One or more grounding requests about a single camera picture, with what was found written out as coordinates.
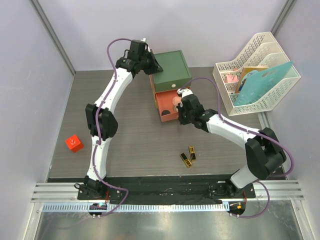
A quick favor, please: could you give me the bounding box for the pink round compact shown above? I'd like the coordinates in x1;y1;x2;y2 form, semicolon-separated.
172;96;181;106

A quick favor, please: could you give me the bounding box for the green top drawer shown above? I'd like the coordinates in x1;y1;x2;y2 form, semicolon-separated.
153;79;190;93

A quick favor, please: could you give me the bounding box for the red drawer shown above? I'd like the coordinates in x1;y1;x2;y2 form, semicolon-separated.
155;89;179;122

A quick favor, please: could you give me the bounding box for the gold black lipstick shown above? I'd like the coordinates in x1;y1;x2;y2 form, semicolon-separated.
188;145;197;162
180;153;193;168

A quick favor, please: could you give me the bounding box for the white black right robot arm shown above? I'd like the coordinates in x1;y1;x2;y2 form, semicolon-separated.
177;89;287;198

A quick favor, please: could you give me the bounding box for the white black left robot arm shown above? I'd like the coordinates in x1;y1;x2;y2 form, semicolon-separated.
79;38;163;200

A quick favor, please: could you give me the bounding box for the green drawer cabinet shell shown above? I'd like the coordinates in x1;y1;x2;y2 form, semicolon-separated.
152;50;192;82

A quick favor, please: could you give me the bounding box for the pink sticky note pad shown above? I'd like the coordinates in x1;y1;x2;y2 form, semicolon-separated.
224;74;239;83

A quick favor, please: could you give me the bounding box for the cream perforated file organizer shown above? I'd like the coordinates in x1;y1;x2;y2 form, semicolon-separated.
212;32;301;116

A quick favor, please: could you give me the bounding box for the brown illustrated book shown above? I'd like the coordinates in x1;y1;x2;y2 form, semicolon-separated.
235;66;268;94

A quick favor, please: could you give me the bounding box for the teal plastic folder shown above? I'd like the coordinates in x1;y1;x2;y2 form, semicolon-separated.
234;61;293;107

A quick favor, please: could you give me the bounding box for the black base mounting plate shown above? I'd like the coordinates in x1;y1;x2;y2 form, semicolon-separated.
74;181;256;205

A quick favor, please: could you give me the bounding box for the red cube block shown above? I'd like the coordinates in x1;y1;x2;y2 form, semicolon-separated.
65;134;84;153

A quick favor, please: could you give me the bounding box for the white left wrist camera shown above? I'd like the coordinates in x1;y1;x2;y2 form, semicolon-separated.
141;37;152;53

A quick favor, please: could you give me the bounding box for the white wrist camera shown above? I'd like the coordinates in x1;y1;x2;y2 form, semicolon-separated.
141;37;152;53
177;88;193;99

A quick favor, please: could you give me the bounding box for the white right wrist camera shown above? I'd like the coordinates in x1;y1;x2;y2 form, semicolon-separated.
177;88;193;99

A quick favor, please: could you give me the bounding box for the aluminium front rail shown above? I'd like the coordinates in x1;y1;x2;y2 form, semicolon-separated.
31;180;304;213

